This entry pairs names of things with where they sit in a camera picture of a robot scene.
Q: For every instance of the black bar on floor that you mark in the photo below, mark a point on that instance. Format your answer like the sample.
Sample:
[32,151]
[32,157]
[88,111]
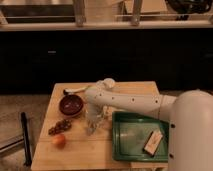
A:
[28,160]

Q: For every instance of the banana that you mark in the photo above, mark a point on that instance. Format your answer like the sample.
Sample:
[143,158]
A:
[69,91]

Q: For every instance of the green plastic tray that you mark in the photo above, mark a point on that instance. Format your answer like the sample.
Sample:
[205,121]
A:
[130,132]

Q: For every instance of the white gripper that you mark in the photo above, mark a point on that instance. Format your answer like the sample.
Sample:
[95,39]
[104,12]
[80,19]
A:
[95,117]

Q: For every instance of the orange fruit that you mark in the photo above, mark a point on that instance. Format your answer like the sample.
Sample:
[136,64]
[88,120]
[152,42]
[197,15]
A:
[59,140]

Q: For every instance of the wooden table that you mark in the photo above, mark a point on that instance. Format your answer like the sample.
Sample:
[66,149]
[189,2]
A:
[81,152]

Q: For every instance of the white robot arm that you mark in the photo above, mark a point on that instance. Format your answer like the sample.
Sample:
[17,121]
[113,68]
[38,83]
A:
[190,118]

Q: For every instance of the bunch of dark grapes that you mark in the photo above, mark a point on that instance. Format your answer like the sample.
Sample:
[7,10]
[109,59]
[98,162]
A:
[60,127]

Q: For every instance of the brown white sponge block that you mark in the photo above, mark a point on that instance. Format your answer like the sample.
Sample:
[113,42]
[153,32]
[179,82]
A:
[153,142]

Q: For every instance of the dark red bowl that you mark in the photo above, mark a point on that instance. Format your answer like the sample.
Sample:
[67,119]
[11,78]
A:
[71,105]

